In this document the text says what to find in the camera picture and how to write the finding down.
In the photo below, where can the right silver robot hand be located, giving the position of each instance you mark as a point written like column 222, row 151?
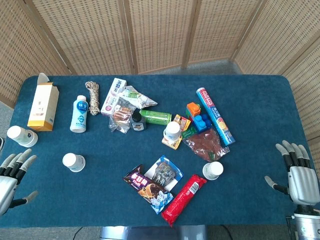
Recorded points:
column 303, row 185

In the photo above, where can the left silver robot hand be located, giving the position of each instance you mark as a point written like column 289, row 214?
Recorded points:
column 7, row 180

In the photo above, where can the blue flower paper cup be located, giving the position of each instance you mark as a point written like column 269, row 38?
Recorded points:
column 73, row 162
column 172, row 130

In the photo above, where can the green leaf paper cup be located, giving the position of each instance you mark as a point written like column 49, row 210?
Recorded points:
column 213, row 170

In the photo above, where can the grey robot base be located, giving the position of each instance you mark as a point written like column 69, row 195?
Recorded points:
column 150, row 233

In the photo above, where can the lying white paper cup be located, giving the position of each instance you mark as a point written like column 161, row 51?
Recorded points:
column 21, row 136

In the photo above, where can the yellow white carton box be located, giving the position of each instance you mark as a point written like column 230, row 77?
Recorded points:
column 42, row 107

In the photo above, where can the blue table cloth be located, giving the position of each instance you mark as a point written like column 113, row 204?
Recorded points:
column 100, row 190

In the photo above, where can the white blue milk bottle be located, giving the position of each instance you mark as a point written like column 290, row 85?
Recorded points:
column 78, row 115

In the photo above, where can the clear bag brown contents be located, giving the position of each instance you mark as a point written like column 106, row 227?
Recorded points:
column 205, row 142

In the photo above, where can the blue tube of crisps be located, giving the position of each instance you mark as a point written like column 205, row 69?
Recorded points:
column 217, row 117

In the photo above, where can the red biscuit pack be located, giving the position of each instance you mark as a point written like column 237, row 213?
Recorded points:
column 185, row 200

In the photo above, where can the colourful toy brick assembly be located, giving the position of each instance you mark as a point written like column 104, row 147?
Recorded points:
column 200, row 122

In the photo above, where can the clear bag brown pastry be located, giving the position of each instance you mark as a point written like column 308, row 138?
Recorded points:
column 121, row 116

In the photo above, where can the white pink toothpaste box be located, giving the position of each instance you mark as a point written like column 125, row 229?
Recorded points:
column 111, row 100

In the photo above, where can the yellow curry box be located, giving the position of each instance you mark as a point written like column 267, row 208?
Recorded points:
column 184, row 123

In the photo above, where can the blue correction tape pack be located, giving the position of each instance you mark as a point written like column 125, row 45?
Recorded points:
column 165, row 170

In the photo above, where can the brown chocolate snack pack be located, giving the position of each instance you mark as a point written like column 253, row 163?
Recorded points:
column 147, row 187

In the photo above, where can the dark sauce bottle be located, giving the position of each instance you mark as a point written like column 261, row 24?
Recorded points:
column 137, row 122

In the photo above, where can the silver green snack bag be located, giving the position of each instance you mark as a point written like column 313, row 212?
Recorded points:
column 140, row 98

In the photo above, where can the green drink can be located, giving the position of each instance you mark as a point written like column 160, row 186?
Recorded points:
column 157, row 117

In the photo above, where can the woven wooden folding screen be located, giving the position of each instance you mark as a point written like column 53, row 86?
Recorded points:
column 160, row 32

